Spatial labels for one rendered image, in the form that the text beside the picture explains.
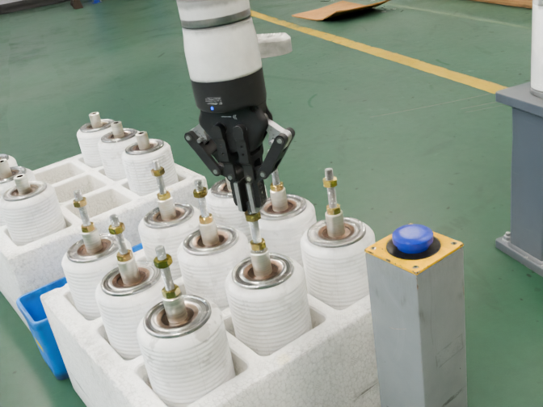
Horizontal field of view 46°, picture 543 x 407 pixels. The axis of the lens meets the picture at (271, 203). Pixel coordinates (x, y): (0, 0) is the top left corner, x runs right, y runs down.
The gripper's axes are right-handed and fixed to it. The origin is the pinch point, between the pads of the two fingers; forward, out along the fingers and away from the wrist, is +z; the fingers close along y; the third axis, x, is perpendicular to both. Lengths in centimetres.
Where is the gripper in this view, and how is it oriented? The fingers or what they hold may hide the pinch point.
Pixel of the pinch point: (249, 194)
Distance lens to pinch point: 72.1
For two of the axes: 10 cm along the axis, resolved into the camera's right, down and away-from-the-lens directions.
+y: 8.8, 0.8, -4.7
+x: 4.5, -4.5, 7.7
